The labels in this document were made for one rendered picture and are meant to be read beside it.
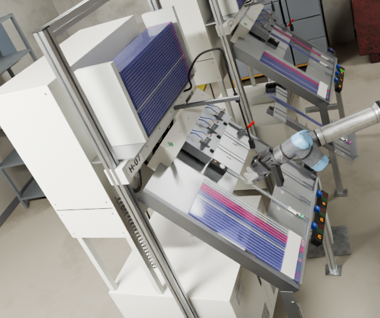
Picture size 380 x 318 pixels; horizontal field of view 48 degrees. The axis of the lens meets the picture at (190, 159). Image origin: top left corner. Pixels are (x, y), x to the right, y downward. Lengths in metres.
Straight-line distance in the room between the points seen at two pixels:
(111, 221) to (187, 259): 0.54
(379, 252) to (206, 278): 1.18
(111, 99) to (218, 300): 0.98
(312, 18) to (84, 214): 3.63
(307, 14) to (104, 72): 3.59
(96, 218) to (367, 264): 1.64
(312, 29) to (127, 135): 3.58
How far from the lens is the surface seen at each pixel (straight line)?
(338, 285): 2.70
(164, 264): 1.83
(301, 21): 4.92
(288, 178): 2.13
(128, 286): 2.24
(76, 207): 1.87
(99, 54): 1.80
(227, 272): 2.06
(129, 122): 1.59
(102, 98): 1.59
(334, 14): 5.65
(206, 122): 1.97
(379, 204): 3.15
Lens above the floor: 2.08
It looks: 30 degrees down
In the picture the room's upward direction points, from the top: 22 degrees counter-clockwise
